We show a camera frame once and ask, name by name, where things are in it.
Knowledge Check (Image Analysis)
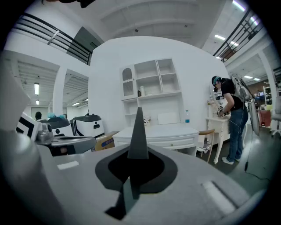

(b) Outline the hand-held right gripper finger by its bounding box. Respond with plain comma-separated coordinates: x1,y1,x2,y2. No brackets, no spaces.
129,174,141,200
127,107,150,159

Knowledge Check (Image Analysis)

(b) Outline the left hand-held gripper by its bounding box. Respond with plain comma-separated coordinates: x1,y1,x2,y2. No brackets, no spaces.
15,111,97,157

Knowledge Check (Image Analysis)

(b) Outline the white desk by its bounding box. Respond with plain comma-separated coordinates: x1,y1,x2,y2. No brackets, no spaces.
112,125,200,157

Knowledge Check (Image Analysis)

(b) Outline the white and black robot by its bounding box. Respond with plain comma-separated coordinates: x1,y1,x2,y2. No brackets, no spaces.
69,113,105,138
39,117,72,137

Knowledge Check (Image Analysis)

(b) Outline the teal fluffy item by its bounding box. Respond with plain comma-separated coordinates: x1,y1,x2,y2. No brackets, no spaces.
47,112,66,120

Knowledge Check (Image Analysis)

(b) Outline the brown cardboard box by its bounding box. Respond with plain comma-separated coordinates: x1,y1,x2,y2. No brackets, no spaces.
91,131,119,152

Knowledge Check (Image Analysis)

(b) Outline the white flat panel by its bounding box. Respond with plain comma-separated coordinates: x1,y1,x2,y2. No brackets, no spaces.
157,112,182,125

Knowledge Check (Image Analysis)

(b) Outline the white shelf hutch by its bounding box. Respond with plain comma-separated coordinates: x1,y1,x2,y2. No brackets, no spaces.
119,58,183,128

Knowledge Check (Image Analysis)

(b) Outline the wooden chair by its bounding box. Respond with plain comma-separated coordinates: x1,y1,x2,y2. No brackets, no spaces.
196,129,216,163

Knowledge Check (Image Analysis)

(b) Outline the cream vanity table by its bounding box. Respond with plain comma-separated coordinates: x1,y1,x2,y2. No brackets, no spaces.
205,116,231,165

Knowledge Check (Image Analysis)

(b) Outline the oval vanity mirror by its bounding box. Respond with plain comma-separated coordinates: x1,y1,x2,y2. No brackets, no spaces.
207,87,224,118

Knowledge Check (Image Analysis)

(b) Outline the black balcony railing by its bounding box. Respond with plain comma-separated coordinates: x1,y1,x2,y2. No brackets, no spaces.
14,12,93,66
213,8,264,63

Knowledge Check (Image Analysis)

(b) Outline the black head camera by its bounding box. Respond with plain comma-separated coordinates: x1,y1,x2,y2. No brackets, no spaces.
80,0,97,8

